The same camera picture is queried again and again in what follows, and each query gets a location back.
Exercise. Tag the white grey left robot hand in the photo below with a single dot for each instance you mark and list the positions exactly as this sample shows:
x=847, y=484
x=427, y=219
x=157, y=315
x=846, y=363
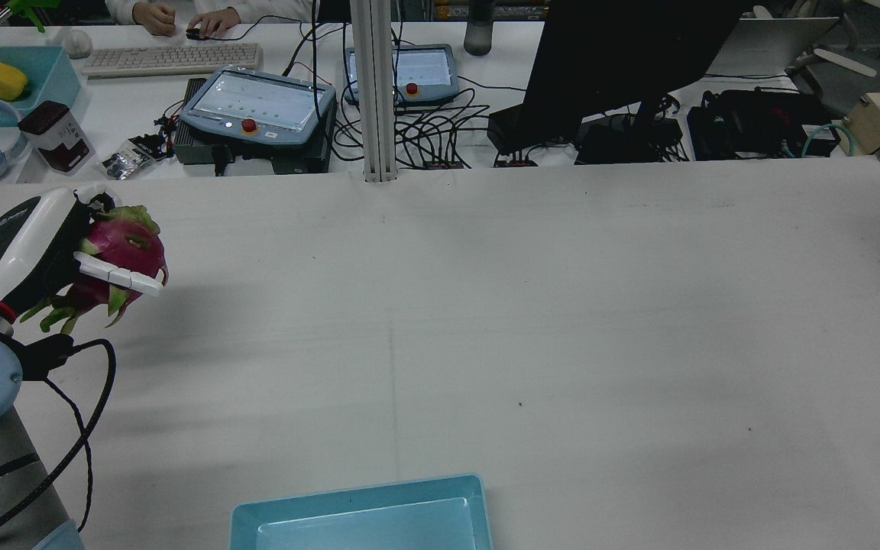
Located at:
x=27, y=237

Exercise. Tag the pink dragon fruit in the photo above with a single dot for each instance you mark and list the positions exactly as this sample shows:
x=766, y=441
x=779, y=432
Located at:
x=131, y=241

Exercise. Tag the white box dark red lid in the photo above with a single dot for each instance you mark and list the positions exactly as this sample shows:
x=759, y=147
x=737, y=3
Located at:
x=54, y=134

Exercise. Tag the clear plastic bag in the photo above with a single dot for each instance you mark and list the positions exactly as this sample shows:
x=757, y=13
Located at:
x=128, y=163

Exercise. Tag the yellow bell pepper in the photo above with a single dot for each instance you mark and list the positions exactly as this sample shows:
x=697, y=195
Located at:
x=1, y=80

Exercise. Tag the shallow light blue tray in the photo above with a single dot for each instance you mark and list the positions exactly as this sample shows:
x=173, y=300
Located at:
x=54, y=76

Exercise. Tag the white computer mouse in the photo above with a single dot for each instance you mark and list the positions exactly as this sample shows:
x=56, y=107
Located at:
x=75, y=43

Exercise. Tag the white computer keyboard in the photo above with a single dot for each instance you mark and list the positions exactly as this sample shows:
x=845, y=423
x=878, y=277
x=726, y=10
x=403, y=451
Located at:
x=173, y=59

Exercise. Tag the black box under pendant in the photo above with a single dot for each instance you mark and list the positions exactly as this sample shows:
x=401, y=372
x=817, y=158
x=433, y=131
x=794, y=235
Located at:
x=272, y=156

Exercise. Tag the black computer mouse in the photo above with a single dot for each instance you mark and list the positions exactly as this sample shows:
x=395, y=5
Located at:
x=194, y=34

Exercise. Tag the large grey teach pendant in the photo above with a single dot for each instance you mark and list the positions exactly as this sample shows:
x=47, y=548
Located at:
x=257, y=103

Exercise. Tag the person in white coat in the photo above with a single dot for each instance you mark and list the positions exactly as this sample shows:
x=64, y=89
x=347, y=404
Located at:
x=215, y=19

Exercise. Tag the grey usb hub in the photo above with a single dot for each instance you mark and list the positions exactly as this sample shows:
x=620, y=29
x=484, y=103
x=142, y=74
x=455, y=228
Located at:
x=440, y=163
x=516, y=162

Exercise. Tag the small grey teach pendant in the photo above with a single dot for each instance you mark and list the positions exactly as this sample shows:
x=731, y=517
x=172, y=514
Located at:
x=428, y=72

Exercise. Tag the light blue plastic bin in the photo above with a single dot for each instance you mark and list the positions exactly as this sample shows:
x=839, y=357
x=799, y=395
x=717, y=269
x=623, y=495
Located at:
x=363, y=519

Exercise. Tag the grey drinking bottle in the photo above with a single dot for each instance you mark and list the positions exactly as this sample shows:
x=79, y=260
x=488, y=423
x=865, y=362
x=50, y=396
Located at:
x=478, y=30

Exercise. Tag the black monitor base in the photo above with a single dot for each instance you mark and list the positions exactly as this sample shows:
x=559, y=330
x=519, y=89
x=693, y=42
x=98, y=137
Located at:
x=631, y=141

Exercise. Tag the black computer monitor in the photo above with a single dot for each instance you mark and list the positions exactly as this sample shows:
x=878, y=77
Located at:
x=623, y=61

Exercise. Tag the black bag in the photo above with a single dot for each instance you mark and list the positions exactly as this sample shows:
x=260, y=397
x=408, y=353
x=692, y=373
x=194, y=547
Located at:
x=753, y=126

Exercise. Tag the grey office chair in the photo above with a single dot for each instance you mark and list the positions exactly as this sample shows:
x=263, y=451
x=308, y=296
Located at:
x=852, y=76

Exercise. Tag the aluminium profile post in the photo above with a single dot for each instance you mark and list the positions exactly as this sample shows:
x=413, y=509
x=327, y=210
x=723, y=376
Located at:
x=375, y=92

